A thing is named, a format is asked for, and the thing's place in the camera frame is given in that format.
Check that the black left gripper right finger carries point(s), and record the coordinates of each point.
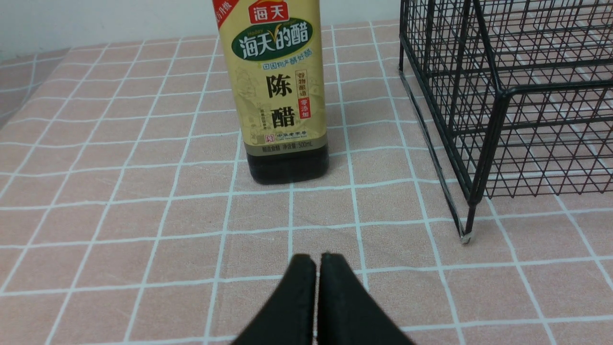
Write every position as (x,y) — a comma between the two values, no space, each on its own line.
(347,314)

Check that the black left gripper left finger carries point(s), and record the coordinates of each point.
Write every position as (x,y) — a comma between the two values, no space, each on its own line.
(287,317)

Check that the dark vinegar bottle yellow label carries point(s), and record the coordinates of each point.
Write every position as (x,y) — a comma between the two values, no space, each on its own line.
(274,55)

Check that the black wire mesh shelf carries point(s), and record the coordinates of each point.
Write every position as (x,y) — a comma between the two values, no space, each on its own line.
(520,92)

